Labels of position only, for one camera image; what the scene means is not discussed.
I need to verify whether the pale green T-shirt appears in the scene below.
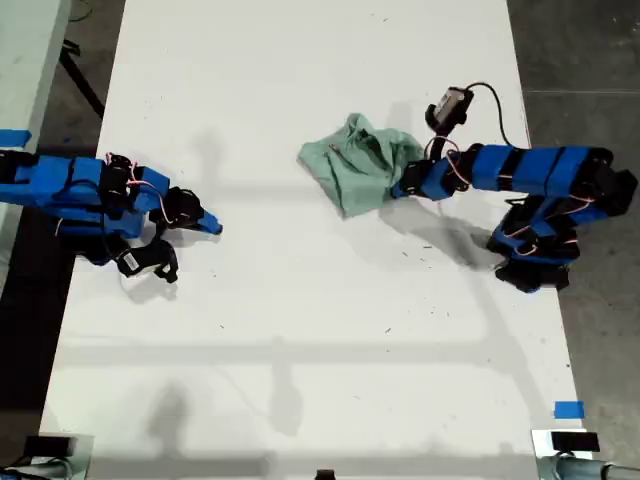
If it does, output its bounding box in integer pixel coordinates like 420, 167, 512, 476
298, 112, 426, 220

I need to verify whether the black stand leg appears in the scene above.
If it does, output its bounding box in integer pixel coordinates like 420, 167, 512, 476
58, 42, 107, 120

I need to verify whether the long blue tape strip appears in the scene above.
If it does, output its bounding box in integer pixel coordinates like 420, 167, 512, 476
0, 128, 32, 149

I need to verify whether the pale side table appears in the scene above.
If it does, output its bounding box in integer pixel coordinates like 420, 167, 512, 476
0, 0, 74, 301

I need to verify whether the small black box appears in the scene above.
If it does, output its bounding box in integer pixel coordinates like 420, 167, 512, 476
23, 435, 74, 457
551, 432, 600, 453

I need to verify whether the short blue tape strip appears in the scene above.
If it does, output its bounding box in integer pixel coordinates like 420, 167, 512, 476
553, 400, 585, 420

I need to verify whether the grey tube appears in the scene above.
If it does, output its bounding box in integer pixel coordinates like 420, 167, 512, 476
542, 454, 640, 480
0, 457, 71, 480

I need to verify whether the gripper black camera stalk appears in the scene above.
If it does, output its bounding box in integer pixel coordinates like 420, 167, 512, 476
149, 238, 180, 285
424, 103, 469, 164

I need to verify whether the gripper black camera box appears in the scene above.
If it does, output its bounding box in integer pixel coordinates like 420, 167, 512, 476
114, 247, 154, 279
433, 85, 475, 124

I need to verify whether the gripper black camera cable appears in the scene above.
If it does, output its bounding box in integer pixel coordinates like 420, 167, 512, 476
469, 82, 514, 147

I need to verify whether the grey metal bracket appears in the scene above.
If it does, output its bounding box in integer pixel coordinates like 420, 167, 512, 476
19, 433, 95, 480

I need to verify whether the white metal bracket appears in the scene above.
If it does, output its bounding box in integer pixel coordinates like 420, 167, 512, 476
530, 428, 601, 480

